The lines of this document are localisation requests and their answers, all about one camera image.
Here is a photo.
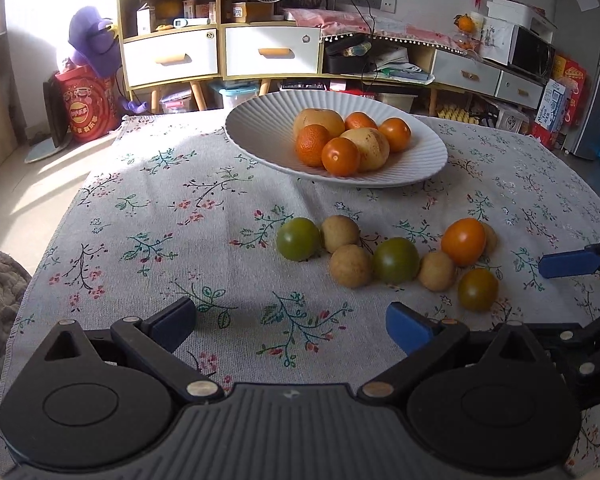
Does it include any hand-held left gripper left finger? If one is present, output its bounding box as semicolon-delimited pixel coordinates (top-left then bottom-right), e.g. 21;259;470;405
42;296;226;403

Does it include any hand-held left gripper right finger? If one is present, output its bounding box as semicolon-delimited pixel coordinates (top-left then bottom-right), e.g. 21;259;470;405
357;301;536;403

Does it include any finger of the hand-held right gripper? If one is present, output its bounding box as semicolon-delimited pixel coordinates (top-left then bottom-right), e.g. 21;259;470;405
530;304;600;411
538;234;600;279

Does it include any small brown kiwi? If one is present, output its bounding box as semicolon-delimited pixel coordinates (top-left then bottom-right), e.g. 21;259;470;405
418;250;457;292
329;244;374;288
320;215;361;254
481;222;499;256

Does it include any half green half orange tangerine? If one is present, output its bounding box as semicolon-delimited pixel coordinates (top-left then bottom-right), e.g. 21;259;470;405
457;268;499;312

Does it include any smooth orange tangerine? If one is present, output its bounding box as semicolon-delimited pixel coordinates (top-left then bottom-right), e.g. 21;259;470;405
321;137;361;177
378;117;412;153
440;218;487;267

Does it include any large yellow pear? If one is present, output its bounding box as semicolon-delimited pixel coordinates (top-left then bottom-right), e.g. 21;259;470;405
339;127;391;172
293;108;346;139

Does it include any bumpy orange mandarin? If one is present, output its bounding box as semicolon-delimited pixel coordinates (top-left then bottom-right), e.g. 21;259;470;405
344;112;378;132
295;124;333;168

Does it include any white ribbed plate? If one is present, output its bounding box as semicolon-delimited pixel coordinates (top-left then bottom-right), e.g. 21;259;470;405
224;91;449;189

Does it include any floral tablecloth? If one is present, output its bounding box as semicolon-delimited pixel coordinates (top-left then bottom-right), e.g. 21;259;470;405
0;110;600;476

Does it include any small white printed box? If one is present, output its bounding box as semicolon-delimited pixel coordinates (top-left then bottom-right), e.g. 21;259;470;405
495;110;526;133

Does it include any blue and white box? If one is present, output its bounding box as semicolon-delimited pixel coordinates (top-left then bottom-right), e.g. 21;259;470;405
532;79;568;133

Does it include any white drawer with small knob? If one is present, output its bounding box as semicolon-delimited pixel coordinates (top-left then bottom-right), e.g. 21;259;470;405
432;50;502;97
495;71;545;109

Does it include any red gift box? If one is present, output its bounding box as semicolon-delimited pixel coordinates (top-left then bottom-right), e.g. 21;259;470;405
550;54;588;126

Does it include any grey refrigerator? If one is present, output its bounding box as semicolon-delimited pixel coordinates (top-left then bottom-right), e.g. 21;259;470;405
557;0;600;161

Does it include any black microwave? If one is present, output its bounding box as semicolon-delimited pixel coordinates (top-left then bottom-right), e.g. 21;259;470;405
507;25;556;79

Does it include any clear box with pink lid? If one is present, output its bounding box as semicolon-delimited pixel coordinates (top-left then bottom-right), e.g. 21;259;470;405
160;89;195;114

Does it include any clear plastic storage box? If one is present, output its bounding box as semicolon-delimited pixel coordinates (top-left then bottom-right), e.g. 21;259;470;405
380;92;418;113

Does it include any red printed bag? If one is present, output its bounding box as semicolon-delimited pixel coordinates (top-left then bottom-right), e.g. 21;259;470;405
55;67;123;141

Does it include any white picture canvas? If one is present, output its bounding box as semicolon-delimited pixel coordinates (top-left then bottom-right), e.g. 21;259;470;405
480;15;513;66

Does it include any clear box with blue lid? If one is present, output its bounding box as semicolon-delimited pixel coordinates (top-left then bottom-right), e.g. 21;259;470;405
219;81;258;110

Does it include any black panel on round base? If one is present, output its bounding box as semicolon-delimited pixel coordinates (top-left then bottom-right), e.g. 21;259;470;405
24;77;73;165

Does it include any low wooden cabinet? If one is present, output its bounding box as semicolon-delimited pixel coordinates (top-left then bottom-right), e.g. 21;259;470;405
322;35;548;116

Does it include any red cardboard box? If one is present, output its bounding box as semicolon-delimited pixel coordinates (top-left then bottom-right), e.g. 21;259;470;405
330;80;376;96

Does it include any pile of papers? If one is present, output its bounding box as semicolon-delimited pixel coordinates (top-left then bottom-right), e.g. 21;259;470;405
375;45;436;85

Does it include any white foam box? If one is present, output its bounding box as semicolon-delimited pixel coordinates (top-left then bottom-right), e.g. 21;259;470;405
486;0;556;36

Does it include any clear box with black lid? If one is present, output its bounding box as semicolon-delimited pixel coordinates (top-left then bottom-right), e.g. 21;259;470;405
280;78;327;93

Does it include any black case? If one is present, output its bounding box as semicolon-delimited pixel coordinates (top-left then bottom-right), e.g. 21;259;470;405
325;35;373;75

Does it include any tall wooden shelf cabinet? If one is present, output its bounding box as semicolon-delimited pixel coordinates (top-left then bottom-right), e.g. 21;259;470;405
116;0;326;113

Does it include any pink tasselled cloth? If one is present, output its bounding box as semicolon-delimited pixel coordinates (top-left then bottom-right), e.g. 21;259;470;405
282;7;473;51

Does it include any purple plush toy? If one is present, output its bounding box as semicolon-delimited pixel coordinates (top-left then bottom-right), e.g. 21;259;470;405
67;6;148;114

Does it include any white carton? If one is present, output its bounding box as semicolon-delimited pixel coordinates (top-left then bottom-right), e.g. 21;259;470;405
136;4;156;36

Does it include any brown cardboard box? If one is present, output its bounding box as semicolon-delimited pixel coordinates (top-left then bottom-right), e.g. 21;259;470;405
232;2;276;23

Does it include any white drawer with wooden handle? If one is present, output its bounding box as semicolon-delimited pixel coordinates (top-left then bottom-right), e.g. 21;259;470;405
225;26;322;77
122;30;218;87

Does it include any black power cable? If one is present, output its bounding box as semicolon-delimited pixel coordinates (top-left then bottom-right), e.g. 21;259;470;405
347;0;381;83

